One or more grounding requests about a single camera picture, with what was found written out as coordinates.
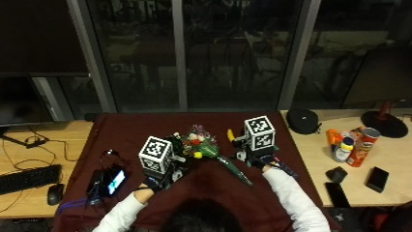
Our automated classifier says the monitor with red stand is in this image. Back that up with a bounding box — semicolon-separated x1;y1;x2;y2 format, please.
342;42;412;139

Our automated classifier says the flower bouquet with green wrap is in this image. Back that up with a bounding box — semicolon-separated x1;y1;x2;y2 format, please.
179;124;255;188

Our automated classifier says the black computer mouse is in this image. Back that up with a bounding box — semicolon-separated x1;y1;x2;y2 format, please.
47;183;66;207

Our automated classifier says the white marker cube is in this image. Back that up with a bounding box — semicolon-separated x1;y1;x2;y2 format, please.
138;135;175;175
244;115;278;152

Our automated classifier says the black oval case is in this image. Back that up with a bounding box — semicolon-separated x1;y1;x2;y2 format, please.
286;107;323;135

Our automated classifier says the purple cable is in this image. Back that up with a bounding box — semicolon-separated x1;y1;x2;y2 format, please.
56;196;91;215

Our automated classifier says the white bottle with yellow label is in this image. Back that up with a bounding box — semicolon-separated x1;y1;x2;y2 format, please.
331;136;356;163

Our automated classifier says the phone with lit screen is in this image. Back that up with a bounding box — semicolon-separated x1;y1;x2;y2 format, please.
103;164;130;197

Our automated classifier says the black power bank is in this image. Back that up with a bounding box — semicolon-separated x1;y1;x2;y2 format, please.
86;169;106;206

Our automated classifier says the black ergonomic mouse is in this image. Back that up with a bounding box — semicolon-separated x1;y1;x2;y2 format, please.
324;165;350;185

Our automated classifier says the red chips can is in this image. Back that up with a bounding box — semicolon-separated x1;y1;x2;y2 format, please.
346;127;383;168

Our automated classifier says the black monitor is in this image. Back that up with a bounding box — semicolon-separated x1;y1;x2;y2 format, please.
0;72;56;129

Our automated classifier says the colourful snack packet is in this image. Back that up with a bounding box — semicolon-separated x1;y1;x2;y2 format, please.
340;126;366;141

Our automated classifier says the person's right hand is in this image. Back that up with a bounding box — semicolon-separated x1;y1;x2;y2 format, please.
232;136;282;169

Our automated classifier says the thin black desk cable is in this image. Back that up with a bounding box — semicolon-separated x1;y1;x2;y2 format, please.
0;125;82;214

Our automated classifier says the person's left hand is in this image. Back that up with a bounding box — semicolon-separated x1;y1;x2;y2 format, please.
142;135;194;194

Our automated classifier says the dark red tablecloth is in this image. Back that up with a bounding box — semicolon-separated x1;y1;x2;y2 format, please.
51;111;340;232

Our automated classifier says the black keyboard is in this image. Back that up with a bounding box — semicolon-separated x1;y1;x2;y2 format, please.
0;163;63;196

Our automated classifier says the orange bottle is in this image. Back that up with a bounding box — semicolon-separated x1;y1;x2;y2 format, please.
326;129;344;153

